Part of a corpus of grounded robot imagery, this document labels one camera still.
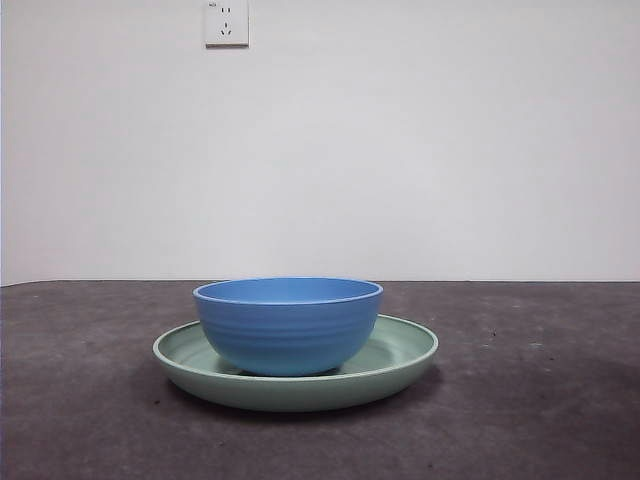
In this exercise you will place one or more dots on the blue ribbed bowl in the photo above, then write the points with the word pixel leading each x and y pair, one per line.
pixel 289 335

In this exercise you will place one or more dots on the green round plate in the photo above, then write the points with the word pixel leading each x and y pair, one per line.
pixel 289 392

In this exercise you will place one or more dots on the white wall socket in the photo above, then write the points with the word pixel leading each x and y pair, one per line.
pixel 227 25

